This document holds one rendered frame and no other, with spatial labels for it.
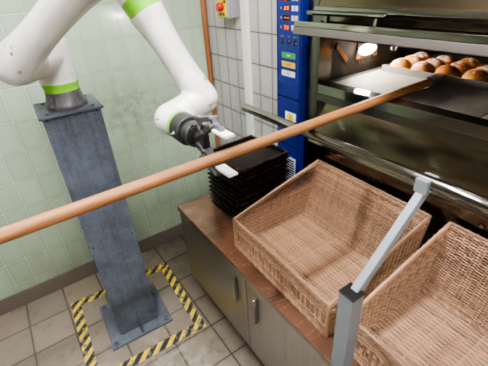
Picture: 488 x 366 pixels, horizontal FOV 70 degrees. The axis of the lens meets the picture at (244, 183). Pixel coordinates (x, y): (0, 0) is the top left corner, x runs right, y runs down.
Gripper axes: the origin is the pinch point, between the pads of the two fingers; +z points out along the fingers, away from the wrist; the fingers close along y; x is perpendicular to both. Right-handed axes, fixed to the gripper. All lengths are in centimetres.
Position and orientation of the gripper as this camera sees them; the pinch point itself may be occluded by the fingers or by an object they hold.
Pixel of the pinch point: (227, 154)
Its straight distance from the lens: 90.1
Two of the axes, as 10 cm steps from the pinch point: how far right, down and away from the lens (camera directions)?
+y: 0.6, 8.6, 5.1
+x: -8.2, 3.3, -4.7
